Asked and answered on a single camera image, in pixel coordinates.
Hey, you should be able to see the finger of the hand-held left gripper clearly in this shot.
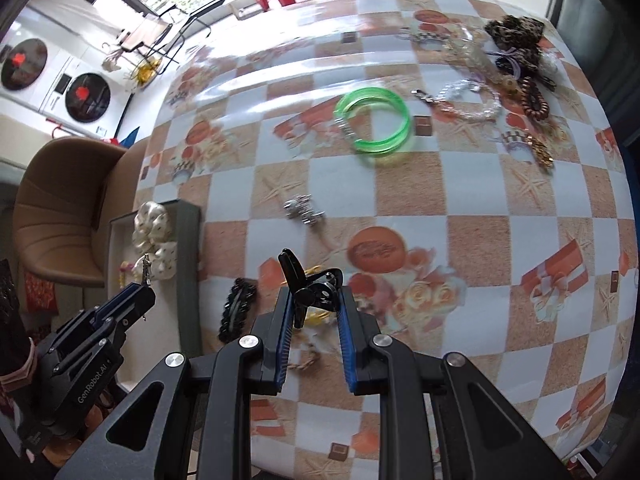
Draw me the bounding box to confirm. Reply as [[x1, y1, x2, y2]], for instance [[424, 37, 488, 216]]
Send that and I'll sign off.
[[106, 292, 158, 350], [94, 282, 155, 325]]

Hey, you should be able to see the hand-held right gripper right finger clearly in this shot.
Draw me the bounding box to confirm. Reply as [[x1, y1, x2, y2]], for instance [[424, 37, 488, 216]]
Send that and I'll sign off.
[[336, 284, 573, 480]]

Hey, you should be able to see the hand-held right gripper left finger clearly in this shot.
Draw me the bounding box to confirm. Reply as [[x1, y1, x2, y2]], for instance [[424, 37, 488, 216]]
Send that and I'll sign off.
[[55, 285, 296, 480]]

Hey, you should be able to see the brown braided hair tie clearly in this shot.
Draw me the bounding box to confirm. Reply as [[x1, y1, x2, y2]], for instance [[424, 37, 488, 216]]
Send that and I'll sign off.
[[287, 345, 321, 373]]

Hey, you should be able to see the yellow flower hair tie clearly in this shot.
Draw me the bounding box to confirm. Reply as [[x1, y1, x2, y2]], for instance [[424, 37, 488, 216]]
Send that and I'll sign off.
[[300, 265, 346, 328]]

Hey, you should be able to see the black hair claw clip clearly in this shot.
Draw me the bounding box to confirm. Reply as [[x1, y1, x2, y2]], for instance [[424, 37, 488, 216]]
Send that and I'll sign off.
[[278, 248, 346, 330]]

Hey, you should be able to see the black beaded hair clip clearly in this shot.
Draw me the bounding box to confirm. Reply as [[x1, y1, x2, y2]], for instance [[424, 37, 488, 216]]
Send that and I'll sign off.
[[217, 277, 258, 342]]

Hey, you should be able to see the grey shallow box tray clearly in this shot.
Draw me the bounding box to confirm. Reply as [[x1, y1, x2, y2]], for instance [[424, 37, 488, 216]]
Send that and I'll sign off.
[[107, 199, 205, 391]]

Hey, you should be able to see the silver rhinestone charm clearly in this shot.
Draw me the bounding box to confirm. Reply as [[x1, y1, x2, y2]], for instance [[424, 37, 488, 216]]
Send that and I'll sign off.
[[282, 192, 326, 228]]

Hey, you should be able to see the green translucent bracelet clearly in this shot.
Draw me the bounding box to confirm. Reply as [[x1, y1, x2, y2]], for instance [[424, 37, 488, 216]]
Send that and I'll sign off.
[[334, 86, 413, 153]]

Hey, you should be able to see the person's left forearm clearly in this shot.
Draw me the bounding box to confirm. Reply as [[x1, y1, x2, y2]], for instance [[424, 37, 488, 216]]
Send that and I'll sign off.
[[0, 259, 37, 396]]

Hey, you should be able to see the red patterned cushion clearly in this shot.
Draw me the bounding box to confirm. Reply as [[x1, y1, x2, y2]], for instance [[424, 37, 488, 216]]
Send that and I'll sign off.
[[22, 272, 56, 313]]

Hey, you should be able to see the cream polka dot scrunchie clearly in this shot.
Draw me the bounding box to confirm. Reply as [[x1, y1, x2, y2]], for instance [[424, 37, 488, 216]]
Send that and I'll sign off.
[[131, 201, 178, 281]]

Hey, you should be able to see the tan leather chair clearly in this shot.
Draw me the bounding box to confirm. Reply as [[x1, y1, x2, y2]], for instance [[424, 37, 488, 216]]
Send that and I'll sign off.
[[12, 136, 151, 288]]

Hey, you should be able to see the white washing machine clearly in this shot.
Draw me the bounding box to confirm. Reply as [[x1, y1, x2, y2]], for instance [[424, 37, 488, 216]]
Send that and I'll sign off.
[[37, 57, 133, 138], [0, 0, 108, 106]]

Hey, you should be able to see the dark scrunchie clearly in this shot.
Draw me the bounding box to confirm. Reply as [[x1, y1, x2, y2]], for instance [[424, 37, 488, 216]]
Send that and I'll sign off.
[[495, 47, 543, 78]]

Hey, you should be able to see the leopard print scrunchie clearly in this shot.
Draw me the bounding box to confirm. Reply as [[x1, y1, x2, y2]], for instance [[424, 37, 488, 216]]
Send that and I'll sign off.
[[484, 16, 546, 51]]

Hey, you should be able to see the black wire rack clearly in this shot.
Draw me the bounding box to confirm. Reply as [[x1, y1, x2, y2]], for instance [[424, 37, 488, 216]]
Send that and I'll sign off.
[[102, 2, 236, 86]]

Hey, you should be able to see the silver brown chain bracelet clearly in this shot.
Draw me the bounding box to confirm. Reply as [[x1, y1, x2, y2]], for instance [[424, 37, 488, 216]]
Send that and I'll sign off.
[[411, 89, 458, 113]]

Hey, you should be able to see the clear beaded bracelet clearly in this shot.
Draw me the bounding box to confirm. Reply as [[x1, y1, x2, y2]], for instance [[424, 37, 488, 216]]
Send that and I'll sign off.
[[432, 77, 503, 121]]

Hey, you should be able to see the gold chain bracelet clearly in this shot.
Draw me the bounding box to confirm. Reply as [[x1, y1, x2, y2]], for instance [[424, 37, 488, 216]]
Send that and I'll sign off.
[[522, 135, 556, 171]]

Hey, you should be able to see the brown spiral hair tie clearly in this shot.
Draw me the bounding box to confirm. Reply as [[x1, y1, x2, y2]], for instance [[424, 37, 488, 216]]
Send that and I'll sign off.
[[517, 77, 551, 121]]

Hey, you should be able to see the clear plastic bracelet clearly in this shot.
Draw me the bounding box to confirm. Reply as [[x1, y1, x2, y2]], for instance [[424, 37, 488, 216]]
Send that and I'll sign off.
[[440, 25, 488, 68]]

